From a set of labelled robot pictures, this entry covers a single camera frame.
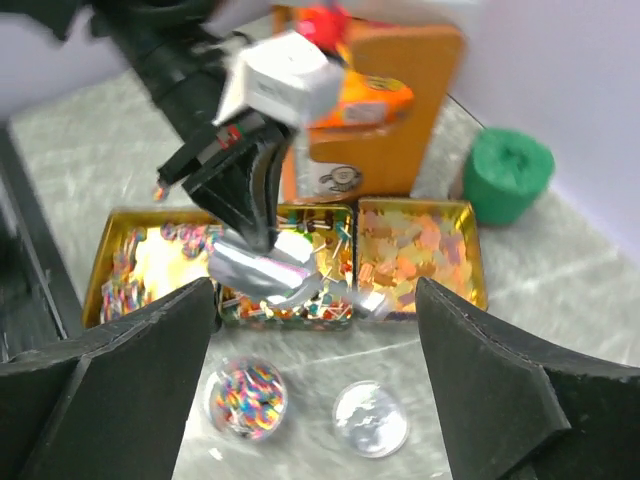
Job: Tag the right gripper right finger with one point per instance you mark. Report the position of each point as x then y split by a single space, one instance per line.
514 406

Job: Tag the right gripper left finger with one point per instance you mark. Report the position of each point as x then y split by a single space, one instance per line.
112 403

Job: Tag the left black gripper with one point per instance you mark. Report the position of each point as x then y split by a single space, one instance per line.
216 164

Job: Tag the tin of round lollipops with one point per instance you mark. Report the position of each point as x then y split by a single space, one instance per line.
329 227

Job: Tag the metal candy scoop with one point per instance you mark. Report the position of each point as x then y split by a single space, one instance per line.
287 276

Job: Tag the tin of pastel candies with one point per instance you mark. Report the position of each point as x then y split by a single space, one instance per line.
399 240

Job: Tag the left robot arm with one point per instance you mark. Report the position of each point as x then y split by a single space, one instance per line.
158 39

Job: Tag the fallen swirl lollipop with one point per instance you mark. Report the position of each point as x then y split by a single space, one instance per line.
160 193

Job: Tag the tin of swirl lollipops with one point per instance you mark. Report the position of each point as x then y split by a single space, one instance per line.
144 255

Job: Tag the clear plastic cup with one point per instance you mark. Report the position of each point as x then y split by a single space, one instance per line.
247 397

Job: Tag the orange wooden shelf rack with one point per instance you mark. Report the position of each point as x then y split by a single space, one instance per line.
415 43

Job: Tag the orange snack box right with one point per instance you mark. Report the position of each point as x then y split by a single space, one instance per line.
367 101

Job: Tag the clear round lid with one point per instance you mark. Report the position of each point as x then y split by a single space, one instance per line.
370 420

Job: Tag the green covered jar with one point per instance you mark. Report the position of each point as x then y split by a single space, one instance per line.
504 173

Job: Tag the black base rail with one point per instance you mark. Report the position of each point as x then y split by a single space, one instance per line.
39 304

